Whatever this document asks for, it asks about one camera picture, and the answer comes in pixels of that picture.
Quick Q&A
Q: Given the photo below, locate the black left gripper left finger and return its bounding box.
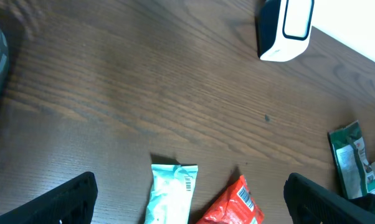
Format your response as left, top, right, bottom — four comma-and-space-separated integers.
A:
0, 172, 98, 224

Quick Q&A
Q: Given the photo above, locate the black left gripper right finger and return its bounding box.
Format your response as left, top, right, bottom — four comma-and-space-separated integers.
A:
283, 172, 375, 224

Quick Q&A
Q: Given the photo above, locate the white green packet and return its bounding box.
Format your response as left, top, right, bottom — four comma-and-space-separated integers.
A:
328, 121, 375, 199

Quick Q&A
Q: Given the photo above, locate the red snack packet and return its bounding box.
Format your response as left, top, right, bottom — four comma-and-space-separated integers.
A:
197, 175, 264, 224

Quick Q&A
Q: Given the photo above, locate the teal packet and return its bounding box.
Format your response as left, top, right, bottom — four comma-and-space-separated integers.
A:
145, 164, 198, 224

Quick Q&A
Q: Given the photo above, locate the white barcode scanner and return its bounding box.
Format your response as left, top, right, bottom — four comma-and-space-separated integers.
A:
257, 0, 315, 62

